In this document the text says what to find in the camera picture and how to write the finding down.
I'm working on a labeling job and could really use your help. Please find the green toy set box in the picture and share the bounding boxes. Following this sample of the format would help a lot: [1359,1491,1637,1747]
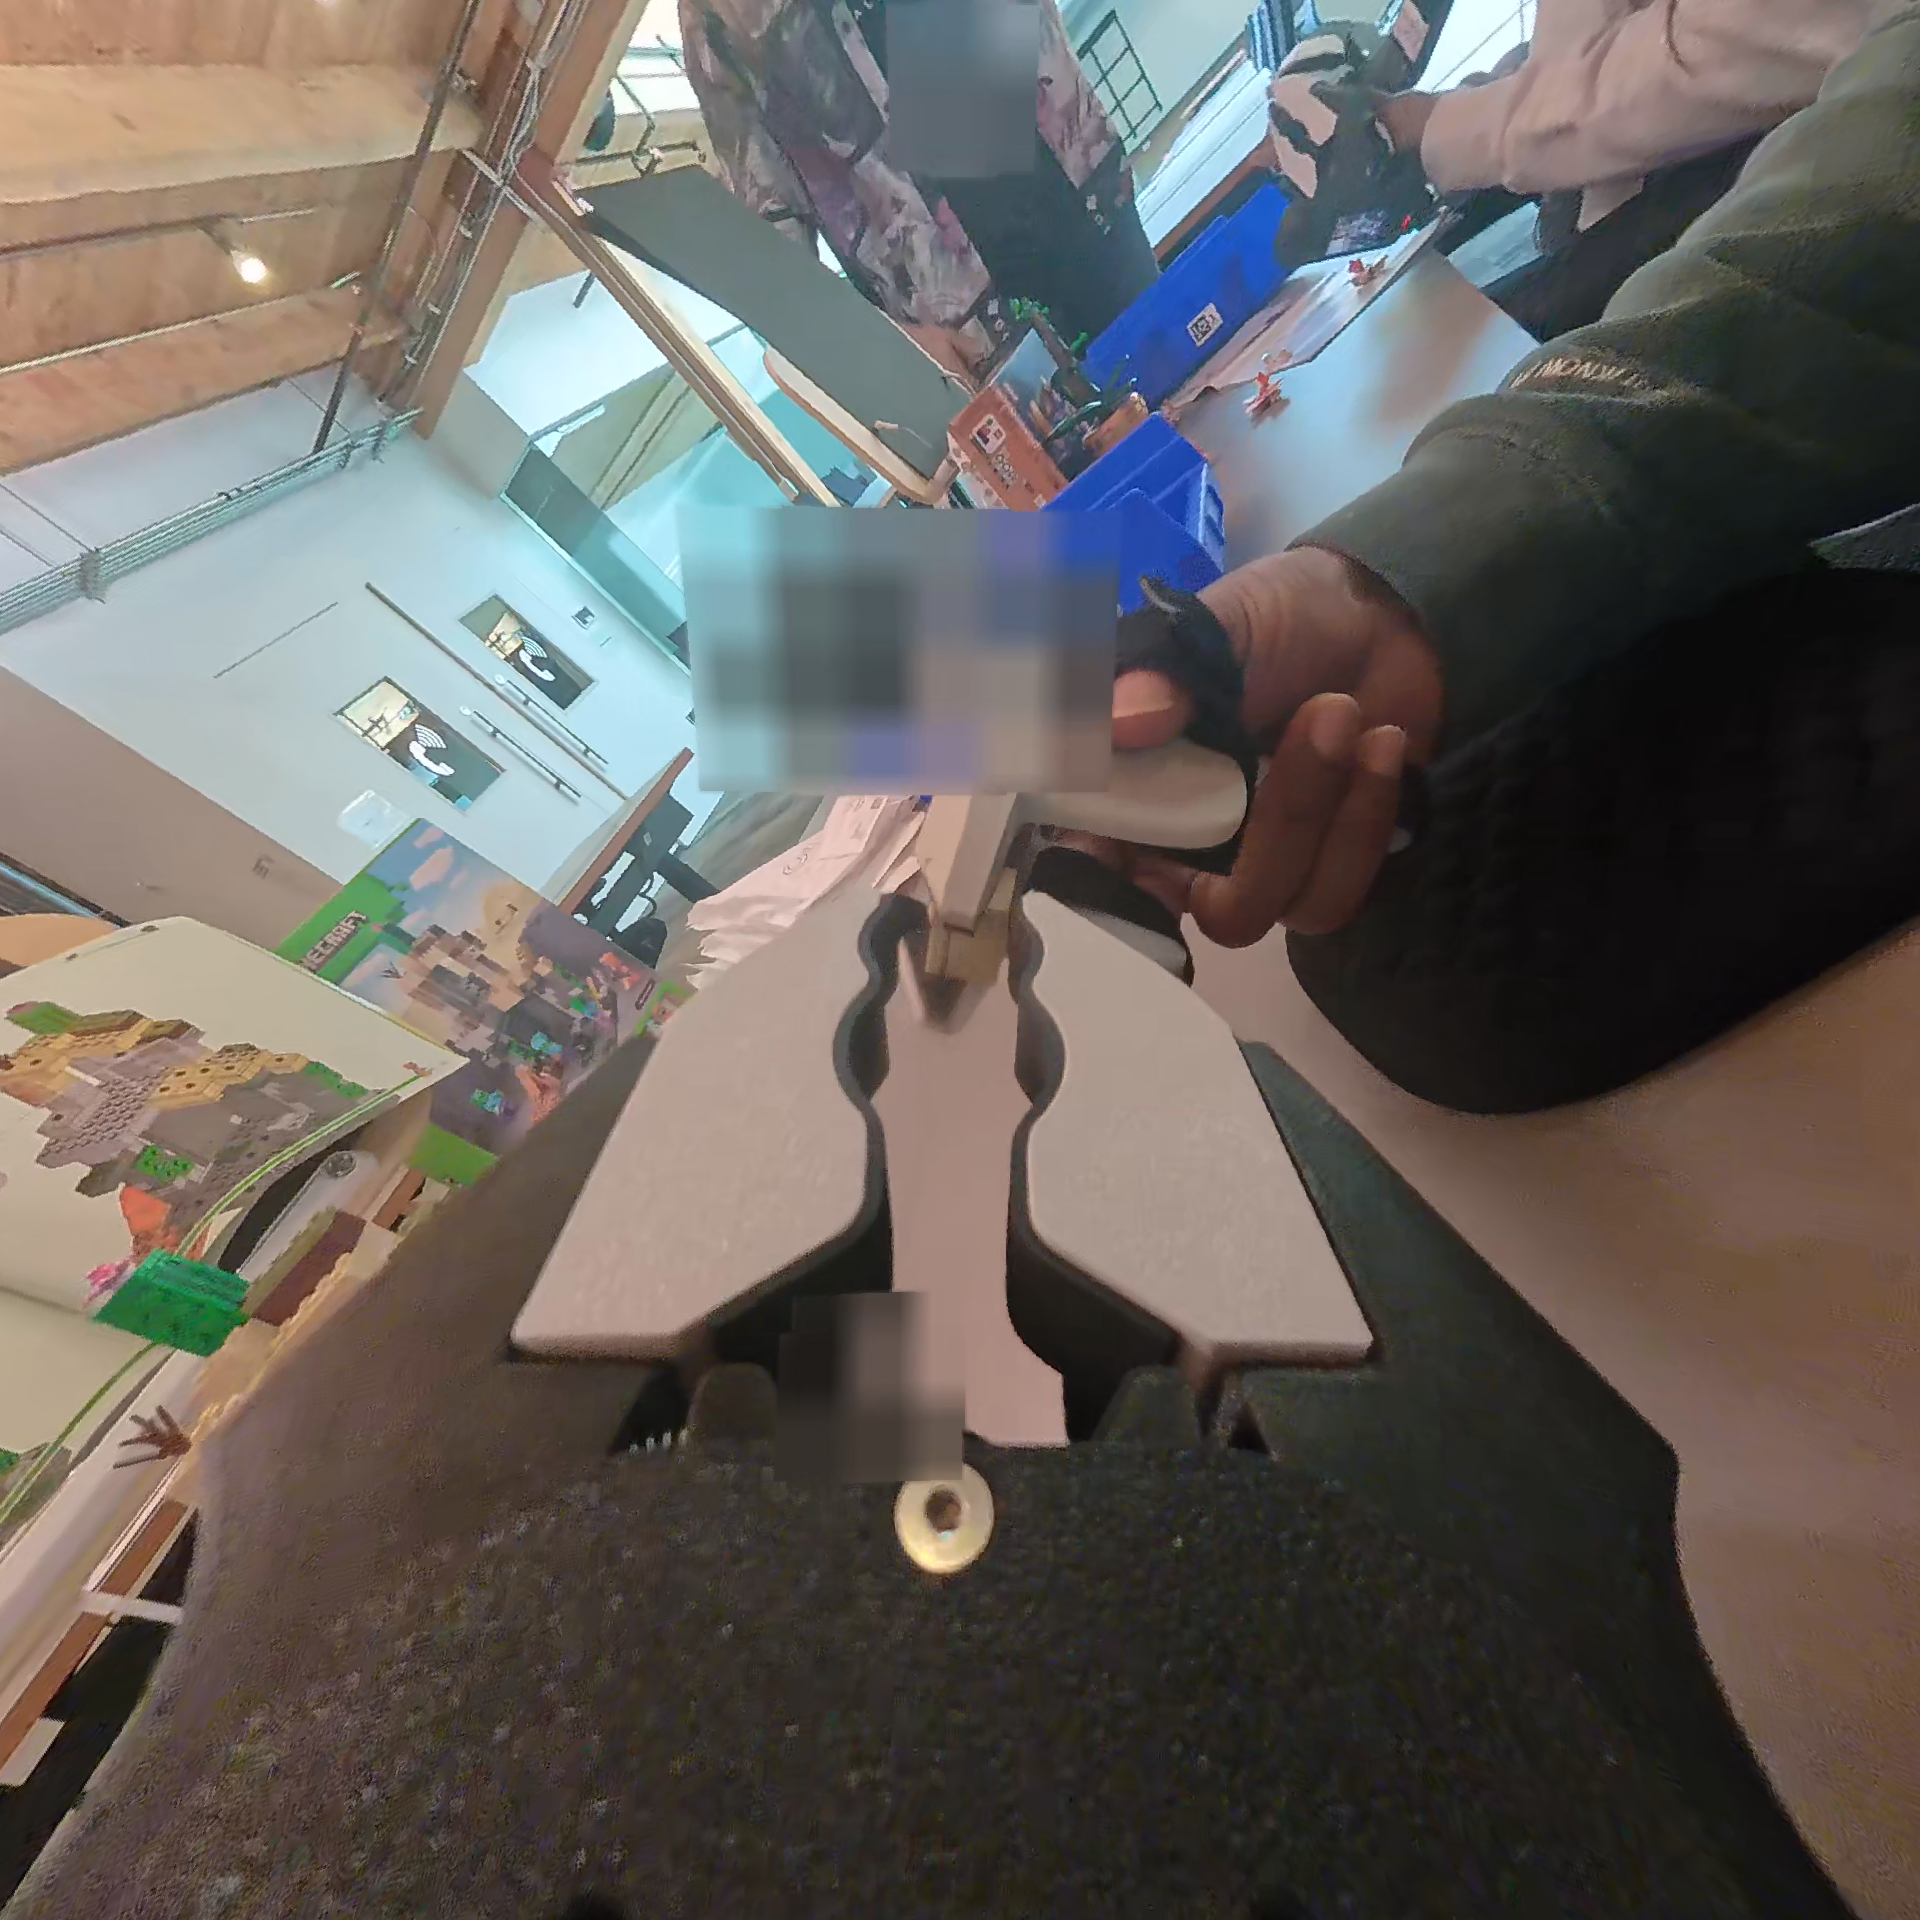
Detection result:
[273,816,665,1189]

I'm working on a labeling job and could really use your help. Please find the toy brick instruction booklet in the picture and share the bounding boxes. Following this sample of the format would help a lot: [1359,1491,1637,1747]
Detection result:
[0,914,469,1523]

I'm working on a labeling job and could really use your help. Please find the orange toy set box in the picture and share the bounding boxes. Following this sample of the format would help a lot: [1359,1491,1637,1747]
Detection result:
[944,322,1124,508]

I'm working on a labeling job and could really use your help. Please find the person's right forearm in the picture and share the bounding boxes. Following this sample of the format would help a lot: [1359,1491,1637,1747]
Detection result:
[1290,7,1920,752]

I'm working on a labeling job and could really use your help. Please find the person's right hand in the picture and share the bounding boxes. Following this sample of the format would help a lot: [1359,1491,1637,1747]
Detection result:
[1188,542,1448,950]

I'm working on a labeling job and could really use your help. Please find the white paper bag pile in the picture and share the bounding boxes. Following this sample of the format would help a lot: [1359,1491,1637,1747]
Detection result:
[682,795,935,980]

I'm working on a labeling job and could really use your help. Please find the grey desk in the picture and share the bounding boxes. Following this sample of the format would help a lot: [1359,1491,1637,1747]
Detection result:
[675,239,1920,1876]

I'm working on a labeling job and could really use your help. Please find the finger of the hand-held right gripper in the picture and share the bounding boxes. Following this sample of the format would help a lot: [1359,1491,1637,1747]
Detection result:
[918,791,1033,985]

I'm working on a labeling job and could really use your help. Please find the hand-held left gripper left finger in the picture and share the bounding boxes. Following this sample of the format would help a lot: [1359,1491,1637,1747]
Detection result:
[507,893,914,1366]

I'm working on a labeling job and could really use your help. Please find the black phone icon sign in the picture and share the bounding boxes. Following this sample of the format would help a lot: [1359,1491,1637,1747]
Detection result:
[458,593,597,708]
[333,676,507,814]

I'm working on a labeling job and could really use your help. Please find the wood-edged office desk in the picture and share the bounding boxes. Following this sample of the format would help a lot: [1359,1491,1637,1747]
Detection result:
[547,750,701,961]

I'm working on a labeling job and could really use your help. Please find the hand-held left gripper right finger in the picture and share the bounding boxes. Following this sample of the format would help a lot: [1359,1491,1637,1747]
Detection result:
[1005,891,1376,1444]

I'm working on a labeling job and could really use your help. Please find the black top table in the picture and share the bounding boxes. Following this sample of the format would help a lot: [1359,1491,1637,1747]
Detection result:
[573,167,969,508]

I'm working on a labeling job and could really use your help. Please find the metal cable tray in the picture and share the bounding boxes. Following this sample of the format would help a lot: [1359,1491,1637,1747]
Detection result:
[0,410,424,631]

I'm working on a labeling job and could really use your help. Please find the dark toy plant model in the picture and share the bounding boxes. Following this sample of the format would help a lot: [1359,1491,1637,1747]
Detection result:
[1012,291,1148,452]

